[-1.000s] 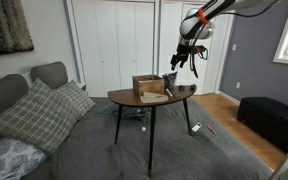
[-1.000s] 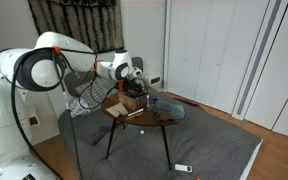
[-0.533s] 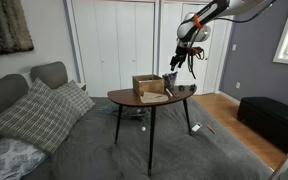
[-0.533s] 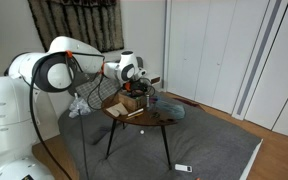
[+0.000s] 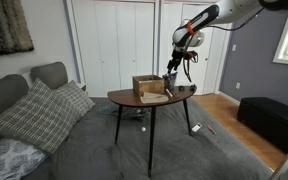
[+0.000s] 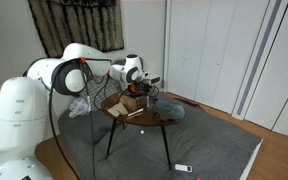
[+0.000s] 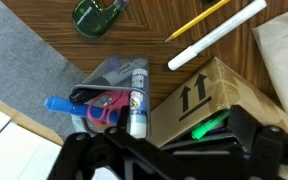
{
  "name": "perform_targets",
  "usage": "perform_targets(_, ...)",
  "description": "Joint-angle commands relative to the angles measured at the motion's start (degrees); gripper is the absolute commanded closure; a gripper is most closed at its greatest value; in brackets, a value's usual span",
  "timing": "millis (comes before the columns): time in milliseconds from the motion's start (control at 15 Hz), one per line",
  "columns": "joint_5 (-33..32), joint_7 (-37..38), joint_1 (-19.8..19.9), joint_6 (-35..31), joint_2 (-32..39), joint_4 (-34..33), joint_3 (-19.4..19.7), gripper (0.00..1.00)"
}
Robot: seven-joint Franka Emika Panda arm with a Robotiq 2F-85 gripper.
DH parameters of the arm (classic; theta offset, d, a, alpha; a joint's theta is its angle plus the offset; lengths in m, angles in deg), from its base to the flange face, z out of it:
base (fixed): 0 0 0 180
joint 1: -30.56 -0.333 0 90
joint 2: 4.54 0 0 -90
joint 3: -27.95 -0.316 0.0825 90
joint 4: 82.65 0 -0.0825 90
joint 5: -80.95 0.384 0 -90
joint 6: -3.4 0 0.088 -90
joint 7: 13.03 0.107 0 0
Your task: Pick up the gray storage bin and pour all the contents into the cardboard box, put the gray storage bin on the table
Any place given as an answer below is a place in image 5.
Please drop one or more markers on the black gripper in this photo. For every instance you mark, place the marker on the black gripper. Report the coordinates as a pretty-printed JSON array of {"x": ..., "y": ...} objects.
[{"x": 176, "y": 59}]

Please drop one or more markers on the gray mesh storage bin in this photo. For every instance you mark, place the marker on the gray mesh storage bin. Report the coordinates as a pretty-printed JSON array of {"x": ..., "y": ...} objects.
[{"x": 169, "y": 83}]

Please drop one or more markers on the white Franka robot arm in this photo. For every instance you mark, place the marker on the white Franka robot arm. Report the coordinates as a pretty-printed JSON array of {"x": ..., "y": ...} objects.
[{"x": 230, "y": 11}]

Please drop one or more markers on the brown cardboard box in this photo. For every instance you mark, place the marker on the brown cardboard box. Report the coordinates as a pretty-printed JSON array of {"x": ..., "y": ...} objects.
[{"x": 149, "y": 86}]

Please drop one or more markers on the black storage bench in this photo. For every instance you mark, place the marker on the black storage bench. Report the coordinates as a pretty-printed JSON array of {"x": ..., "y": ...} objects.
[{"x": 270, "y": 120}]

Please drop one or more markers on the green tape dispenser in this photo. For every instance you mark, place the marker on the green tape dispenser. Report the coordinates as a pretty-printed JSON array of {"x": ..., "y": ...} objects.
[{"x": 182, "y": 88}]

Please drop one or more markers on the white marker pen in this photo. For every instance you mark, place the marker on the white marker pen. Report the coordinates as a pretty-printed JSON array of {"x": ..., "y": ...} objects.
[{"x": 168, "y": 93}]

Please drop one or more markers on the yellow pencil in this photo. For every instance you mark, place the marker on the yellow pencil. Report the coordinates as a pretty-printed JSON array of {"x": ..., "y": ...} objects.
[{"x": 174, "y": 94}]

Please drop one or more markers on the small black device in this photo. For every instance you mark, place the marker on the small black device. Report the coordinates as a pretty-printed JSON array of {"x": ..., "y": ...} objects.
[{"x": 193, "y": 87}]

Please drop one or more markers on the beige paper napkin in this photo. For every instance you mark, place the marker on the beige paper napkin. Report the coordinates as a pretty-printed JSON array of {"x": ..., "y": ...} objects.
[{"x": 154, "y": 98}]

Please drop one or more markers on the dark wooden side table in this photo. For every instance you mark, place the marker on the dark wooden side table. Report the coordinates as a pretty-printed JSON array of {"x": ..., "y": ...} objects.
[{"x": 130, "y": 97}]

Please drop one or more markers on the white remote control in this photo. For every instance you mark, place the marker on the white remote control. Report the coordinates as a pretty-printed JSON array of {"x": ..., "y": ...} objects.
[{"x": 196, "y": 127}]

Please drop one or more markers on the white closet doors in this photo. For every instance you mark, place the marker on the white closet doors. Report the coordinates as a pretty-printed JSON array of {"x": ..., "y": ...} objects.
[{"x": 117, "y": 46}]

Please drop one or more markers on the small white ball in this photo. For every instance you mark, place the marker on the small white ball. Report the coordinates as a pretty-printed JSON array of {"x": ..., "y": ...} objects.
[{"x": 143, "y": 128}]

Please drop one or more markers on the orange marker pen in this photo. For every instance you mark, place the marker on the orange marker pen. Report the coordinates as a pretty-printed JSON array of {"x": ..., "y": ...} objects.
[{"x": 211, "y": 130}]

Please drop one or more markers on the gray futon mattress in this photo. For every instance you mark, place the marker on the gray futon mattress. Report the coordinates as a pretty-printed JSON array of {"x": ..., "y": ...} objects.
[{"x": 184, "y": 156}]

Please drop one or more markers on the white nightstand brown drawer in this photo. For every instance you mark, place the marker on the white nightstand brown drawer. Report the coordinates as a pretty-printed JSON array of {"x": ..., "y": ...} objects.
[{"x": 82, "y": 87}]

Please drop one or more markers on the small gray plaid pillow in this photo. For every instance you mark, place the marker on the small gray plaid pillow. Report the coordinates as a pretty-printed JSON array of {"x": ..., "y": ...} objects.
[{"x": 79, "y": 98}]

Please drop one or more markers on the small gray sofa headrest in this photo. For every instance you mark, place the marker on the small gray sofa headrest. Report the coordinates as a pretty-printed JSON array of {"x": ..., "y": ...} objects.
[{"x": 49, "y": 75}]

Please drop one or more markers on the large gray plaid pillow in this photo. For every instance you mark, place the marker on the large gray plaid pillow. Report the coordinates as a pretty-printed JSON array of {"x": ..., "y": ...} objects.
[{"x": 37, "y": 116}]

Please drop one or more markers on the large gray sofa headrest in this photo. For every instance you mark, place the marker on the large gray sofa headrest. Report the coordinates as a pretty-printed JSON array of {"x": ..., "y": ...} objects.
[{"x": 2, "y": 96}]

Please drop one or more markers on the white patterned blanket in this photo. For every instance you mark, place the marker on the white patterned blanket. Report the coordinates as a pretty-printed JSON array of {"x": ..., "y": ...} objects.
[{"x": 7, "y": 161}]

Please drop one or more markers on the white light switch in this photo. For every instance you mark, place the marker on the white light switch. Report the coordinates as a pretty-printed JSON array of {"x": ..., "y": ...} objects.
[{"x": 234, "y": 47}]

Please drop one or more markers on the white wall outlet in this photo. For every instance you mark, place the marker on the white wall outlet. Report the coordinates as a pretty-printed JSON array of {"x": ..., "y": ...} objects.
[{"x": 238, "y": 85}]

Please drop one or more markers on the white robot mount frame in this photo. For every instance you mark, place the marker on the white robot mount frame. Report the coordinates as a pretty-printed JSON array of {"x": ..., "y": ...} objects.
[{"x": 284, "y": 165}]

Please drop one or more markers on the shaggy beige black wall rug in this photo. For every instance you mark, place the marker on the shaggy beige black wall rug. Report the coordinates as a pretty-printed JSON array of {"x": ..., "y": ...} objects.
[{"x": 4, "y": 28}]

